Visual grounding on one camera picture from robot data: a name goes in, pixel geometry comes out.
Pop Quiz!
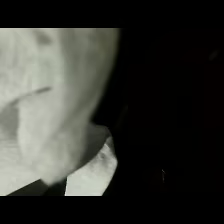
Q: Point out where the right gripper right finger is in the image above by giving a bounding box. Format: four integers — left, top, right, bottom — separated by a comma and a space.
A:
102, 141, 161, 197

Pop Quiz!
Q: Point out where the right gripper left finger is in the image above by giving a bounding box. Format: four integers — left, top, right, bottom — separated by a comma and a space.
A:
6, 177, 68, 197

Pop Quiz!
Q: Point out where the white garment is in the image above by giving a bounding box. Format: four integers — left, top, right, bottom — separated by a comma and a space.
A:
0, 27, 122, 197

